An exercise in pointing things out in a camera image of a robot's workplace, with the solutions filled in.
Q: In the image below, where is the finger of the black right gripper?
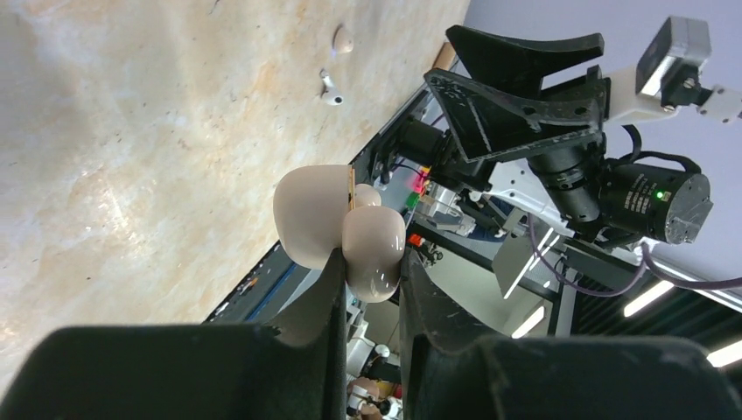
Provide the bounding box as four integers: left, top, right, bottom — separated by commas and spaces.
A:
446, 25, 605, 93

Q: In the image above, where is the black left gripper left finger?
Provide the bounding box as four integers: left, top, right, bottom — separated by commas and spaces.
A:
1, 249, 347, 419

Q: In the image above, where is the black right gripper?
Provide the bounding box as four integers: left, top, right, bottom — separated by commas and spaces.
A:
424, 68, 713, 244

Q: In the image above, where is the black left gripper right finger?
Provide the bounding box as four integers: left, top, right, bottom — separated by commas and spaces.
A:
399, 249, 741, 419

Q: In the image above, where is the beige charging case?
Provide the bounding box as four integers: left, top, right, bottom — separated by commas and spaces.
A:
273, 164, 406, 303

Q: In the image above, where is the white earbud near gripper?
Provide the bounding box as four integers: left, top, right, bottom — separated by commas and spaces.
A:
319, 69, 344, 106

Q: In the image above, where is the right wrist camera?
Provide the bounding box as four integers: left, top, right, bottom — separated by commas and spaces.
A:
607, 16, 741, 125

